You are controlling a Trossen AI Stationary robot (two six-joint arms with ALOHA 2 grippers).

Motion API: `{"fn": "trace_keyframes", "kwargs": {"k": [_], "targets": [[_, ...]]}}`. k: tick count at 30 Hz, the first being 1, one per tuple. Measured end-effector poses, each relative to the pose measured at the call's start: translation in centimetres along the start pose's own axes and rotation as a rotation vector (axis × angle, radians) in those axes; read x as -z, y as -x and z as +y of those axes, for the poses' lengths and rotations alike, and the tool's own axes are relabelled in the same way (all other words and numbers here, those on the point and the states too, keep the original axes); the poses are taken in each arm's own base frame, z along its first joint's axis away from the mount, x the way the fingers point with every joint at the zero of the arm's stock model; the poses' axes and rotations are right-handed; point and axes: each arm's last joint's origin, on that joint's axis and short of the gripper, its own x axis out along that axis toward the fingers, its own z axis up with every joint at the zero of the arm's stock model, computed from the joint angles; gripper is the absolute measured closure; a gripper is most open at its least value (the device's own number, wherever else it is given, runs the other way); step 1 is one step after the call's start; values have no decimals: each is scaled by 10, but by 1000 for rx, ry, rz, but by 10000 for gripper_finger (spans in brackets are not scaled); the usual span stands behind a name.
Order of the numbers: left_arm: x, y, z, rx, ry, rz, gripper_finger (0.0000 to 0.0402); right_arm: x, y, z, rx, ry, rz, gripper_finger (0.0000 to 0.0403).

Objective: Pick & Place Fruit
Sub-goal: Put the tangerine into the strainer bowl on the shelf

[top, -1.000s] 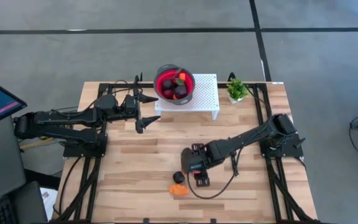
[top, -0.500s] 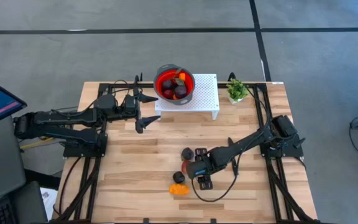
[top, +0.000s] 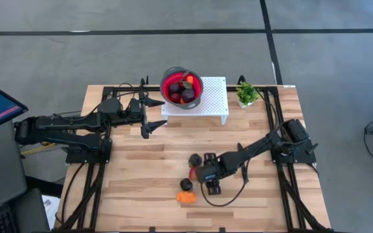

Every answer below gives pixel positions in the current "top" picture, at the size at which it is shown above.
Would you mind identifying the red collapsible colander bowl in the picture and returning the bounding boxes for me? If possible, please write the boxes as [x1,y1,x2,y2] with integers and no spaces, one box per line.
[159,66,204,110]

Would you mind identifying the white perforated shelf riser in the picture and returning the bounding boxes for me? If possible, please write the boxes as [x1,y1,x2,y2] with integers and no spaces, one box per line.
[161,76,229,126]

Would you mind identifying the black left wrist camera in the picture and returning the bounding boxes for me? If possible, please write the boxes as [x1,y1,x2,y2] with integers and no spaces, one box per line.
[129,98,142,113]

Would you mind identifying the small green potted plant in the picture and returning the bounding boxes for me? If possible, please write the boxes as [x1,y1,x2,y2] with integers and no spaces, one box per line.
[236,81,260,109]

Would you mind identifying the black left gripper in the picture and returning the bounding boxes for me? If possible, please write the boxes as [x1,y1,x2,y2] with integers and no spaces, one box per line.
[128,93,168,140]

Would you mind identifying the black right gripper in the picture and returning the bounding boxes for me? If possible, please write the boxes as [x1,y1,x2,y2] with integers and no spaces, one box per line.
[195,153,223,195]

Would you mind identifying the red and yellow apple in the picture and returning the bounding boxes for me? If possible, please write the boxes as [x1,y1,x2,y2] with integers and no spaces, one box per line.
[188,166,199,182]

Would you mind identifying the white paper sheet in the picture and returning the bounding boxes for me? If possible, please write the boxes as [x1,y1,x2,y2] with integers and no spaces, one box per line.
[41,195,62,227]

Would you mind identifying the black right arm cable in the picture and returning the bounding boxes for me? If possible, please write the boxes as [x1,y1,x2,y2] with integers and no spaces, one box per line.
[201,161,249,208]

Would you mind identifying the yellow tool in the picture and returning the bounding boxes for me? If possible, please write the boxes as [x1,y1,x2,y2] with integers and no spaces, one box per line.
[21,140,58,156]

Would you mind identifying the black aluminium table frame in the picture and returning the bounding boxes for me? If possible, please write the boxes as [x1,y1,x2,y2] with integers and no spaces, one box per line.
[53,84,336,233]

